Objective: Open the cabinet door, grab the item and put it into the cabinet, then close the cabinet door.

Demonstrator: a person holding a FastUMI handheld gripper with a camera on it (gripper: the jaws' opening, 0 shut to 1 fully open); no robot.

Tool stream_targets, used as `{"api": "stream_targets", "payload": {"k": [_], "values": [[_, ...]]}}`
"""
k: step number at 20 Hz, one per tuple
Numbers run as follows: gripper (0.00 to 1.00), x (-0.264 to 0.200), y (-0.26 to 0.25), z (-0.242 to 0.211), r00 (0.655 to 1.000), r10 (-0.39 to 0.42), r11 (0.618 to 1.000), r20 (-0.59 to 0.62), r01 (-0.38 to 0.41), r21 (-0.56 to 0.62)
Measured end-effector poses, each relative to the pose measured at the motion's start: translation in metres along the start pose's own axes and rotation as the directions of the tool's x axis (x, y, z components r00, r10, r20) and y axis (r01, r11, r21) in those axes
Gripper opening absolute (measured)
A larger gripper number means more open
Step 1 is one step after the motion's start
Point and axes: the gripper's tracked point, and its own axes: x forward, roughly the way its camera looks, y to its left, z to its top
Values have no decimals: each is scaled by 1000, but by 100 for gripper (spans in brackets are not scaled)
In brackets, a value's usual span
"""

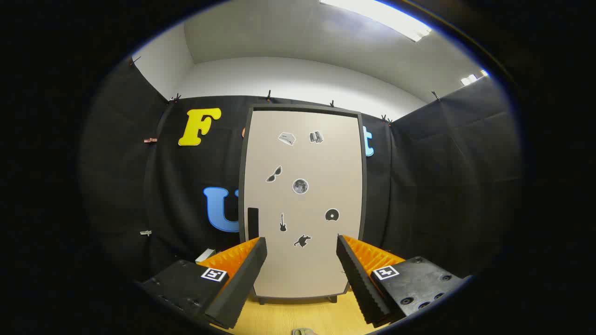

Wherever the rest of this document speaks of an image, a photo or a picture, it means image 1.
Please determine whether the long ceiling light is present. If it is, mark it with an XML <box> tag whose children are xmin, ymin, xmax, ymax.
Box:
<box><xmin>319</xmin><ymin>0</ymin><xmax>433</xmax><ymax>42</ymax></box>

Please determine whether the black backdrop cloth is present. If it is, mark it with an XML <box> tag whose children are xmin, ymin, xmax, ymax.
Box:
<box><xmin>79</xmin><ymin>58</ymin><xmax>522</xmax><ymax>289</ymax></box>

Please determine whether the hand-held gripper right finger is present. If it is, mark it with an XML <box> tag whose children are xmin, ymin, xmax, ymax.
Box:
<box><xmin>336</xmin><ymin>234</ymin><xmax>466</xmax><ymax>327</ymax></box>

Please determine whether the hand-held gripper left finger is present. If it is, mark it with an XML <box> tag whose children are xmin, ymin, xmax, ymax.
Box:
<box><xmin>140</xmin><ymin>236</ymin><xmax>268</xmax><ymax>330</ymax></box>

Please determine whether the small ceiling light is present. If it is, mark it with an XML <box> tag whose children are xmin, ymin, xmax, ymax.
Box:
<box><xmin>461</xmin><ymin>70</ymin><xmax>489</xmax><ymax>87</ymax></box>

